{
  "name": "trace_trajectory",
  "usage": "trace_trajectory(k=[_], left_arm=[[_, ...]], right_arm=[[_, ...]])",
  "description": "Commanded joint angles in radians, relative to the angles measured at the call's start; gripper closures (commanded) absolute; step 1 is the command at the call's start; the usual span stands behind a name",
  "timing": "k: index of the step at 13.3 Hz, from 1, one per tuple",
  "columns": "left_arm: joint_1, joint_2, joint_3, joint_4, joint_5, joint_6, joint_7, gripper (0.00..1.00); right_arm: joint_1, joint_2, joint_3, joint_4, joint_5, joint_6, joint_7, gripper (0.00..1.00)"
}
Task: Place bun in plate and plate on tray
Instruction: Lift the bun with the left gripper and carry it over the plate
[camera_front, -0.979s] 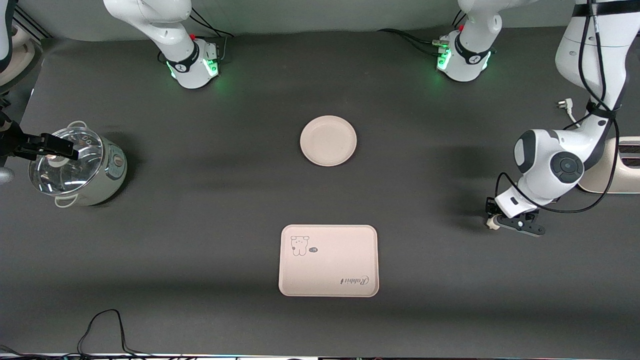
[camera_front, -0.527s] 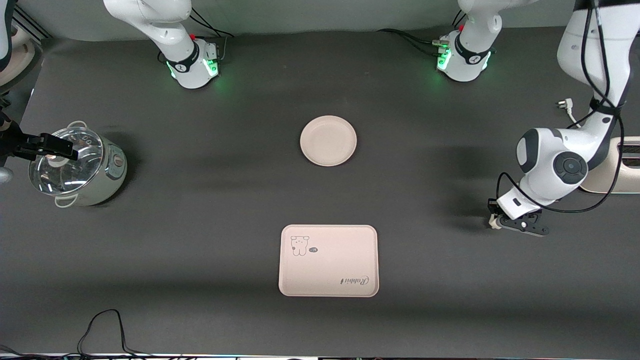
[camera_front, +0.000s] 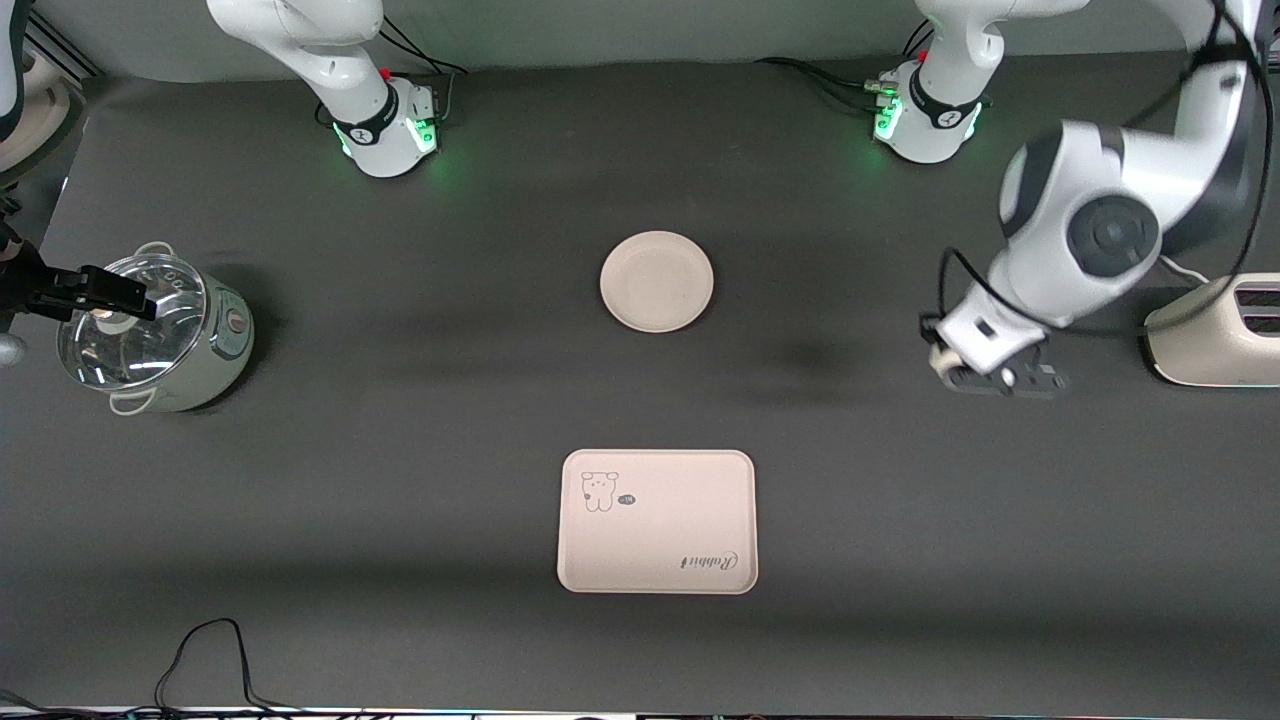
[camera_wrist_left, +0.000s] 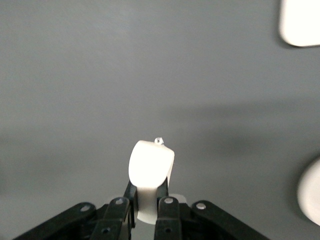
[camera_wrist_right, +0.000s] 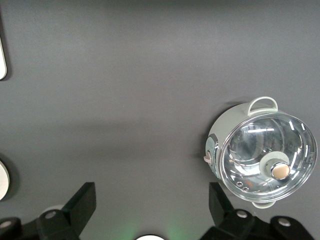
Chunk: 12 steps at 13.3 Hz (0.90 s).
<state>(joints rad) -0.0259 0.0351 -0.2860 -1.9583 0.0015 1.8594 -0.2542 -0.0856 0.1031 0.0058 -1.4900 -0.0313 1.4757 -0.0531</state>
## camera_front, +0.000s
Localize round beige plate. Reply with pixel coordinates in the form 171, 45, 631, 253
600, 231, 715, 334

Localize beige rectangular printed tray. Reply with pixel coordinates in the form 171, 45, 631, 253
557, 449, 759, 595

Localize glass pot lid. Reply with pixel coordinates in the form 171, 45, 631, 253
57, 253, 208, 391

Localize pale green electric pot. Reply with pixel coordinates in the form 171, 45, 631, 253
108, 242, 255, 416

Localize beige round stand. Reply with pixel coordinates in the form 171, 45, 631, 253
0, 45, 73, 176

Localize cream white toaster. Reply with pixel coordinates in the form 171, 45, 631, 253
1143, 273, 1280, 388

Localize aluminium frame rail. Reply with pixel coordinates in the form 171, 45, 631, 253
20, 10, 101, 81

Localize thin black table cable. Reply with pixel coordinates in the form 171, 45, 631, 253
155, 618, 301, 716

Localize black left arm base cable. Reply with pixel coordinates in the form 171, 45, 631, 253
755, 57, 889, 113

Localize black right arm base cables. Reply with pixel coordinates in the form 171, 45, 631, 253
380, 15, 468, 126

